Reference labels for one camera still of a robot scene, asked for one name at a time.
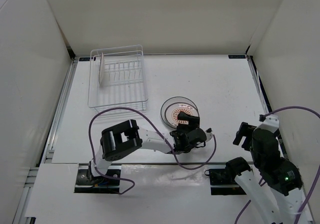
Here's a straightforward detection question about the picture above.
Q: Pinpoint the white plate with dark rim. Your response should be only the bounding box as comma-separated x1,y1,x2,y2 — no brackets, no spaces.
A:
160,96,200,129

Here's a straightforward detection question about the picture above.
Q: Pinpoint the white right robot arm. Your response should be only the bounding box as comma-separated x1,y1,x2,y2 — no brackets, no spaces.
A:
224,121,308,223

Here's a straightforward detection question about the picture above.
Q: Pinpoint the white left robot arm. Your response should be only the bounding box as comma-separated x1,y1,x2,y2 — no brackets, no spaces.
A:
87,112,213,184

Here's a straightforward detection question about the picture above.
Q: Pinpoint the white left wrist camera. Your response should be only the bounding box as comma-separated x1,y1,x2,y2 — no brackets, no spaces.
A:
204,128,214,142

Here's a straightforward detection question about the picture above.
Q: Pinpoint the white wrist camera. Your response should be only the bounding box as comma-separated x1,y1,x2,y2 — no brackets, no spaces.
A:
204,128,214,142
257,114,280,134

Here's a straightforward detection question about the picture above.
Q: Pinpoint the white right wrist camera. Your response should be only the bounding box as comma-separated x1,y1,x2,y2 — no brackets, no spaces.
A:
257,114,280,134

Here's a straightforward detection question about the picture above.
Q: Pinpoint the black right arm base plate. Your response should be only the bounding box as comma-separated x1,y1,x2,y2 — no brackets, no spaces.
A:
204,169,246,196

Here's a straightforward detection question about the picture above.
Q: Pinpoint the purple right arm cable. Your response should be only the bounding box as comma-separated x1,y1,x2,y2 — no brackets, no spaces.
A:
233,106,320,224

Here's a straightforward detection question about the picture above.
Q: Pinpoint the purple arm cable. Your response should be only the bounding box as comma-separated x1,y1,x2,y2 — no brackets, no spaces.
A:
88,107,217,194
233,106,320,224

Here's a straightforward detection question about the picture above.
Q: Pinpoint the white wire dish rack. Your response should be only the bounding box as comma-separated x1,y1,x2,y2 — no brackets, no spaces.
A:
87,45,148,112

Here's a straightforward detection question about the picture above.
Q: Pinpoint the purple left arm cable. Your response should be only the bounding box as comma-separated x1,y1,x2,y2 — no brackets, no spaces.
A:
88,107,217,194

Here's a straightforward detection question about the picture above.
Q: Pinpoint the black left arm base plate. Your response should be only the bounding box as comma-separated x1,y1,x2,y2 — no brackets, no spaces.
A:
74,167,120,194

